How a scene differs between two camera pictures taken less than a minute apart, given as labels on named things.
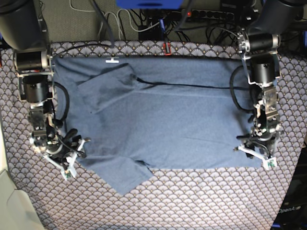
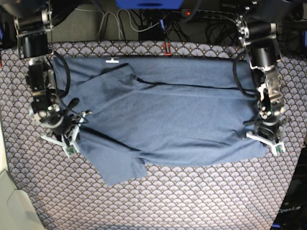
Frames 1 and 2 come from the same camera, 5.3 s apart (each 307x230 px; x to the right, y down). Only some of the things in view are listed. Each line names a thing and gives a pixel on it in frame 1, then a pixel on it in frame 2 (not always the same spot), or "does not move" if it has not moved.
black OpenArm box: (292, 213) does not move
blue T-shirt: (134, 114) does not move
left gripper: (60, 145) -> (55, 115)
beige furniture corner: (15, 213) does not move
